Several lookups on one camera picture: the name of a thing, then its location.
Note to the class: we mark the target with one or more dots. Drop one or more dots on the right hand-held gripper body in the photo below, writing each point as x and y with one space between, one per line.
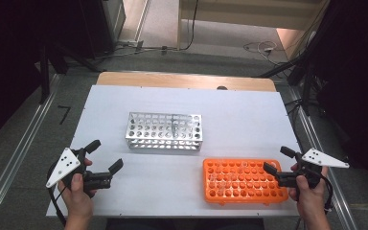
319 158

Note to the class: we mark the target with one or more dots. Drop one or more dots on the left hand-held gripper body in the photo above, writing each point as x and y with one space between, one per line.
65 164

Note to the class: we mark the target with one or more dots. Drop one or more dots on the orange plastic test tube rack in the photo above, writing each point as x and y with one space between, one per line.
255 191

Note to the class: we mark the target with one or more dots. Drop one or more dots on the silver metal test tube rack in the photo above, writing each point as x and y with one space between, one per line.
140 126

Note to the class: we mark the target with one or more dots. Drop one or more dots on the cluster of clear test tubes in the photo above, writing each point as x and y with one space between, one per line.
223 185

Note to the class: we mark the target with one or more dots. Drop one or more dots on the person's left hand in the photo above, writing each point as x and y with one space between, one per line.
75 201

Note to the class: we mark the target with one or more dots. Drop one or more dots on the person's right hand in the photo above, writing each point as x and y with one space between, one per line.
310 201

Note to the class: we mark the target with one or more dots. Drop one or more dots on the black metal stand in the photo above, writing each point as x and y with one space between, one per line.
307 86
44 80

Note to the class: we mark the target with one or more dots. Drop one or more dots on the black curtain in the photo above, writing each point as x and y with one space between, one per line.
6 64
357 80

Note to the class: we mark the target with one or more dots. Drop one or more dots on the dark table grommet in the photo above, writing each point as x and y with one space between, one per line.
222 88

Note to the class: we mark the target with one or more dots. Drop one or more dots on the wooden table edge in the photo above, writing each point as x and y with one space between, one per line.
172 80

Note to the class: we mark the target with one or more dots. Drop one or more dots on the grey power strip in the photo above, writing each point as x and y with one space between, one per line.
131 44

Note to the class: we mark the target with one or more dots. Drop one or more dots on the light wooden panel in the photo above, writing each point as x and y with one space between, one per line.
286 41

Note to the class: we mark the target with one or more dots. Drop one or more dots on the dark cabinet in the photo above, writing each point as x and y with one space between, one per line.
99 25

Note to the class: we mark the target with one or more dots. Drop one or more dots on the light wooden furniture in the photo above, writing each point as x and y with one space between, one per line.
236 19

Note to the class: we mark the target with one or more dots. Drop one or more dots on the metal floor rail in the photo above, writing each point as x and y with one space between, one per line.
22 143
341 204

